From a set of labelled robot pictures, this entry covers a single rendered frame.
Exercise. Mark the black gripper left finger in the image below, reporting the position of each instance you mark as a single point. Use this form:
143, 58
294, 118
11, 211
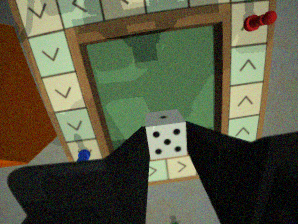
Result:
118, 182

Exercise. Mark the red game pawn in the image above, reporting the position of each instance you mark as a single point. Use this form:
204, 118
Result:
252, 22

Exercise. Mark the white die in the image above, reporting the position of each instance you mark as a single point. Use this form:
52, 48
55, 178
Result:
166, 134

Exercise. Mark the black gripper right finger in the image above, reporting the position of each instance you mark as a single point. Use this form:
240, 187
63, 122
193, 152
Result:
237, 174

